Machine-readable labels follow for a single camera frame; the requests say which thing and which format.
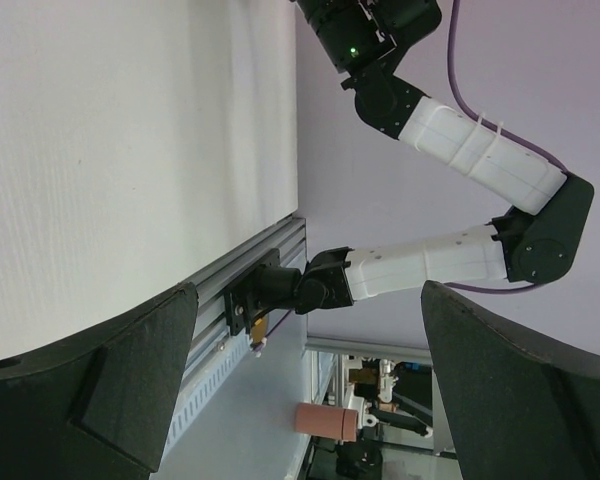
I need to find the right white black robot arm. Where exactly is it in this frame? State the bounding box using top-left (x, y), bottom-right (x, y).
top-left (295, 9), bottom-right (578, 328)

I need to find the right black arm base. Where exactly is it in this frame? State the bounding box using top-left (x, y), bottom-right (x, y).
top-left (223, 248), bottom-right (302, 336)

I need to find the pink foam roller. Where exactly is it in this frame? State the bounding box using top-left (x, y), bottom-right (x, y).
top-left (294, 403), bottom-right (358, 442)

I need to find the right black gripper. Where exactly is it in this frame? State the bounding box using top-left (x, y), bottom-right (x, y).
top-left (296, 0), bottom-right (441, 75)

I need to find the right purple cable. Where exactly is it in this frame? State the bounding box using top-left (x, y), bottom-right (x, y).
top-left (267, 0), bottom-right (569, 341)

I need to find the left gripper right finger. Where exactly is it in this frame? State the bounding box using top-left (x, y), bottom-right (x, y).
top-left (421, 281), bottom-right (600, 479)

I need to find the slotted grey cable duct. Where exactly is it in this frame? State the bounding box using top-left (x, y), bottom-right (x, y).
top-left (163, 333), bottom-right (250, 459)

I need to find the background robot equipment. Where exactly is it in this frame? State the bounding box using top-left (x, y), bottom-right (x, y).
top-left (332, 355), bottom-right (462, 479)

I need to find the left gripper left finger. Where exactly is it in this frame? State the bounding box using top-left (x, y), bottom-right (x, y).
top-left (0, 283), bottom-right (199, 479)

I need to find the aluminium mounting rail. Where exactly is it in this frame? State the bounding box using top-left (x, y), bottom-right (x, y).
top-left (180, 217), bottom-right (306, 378)

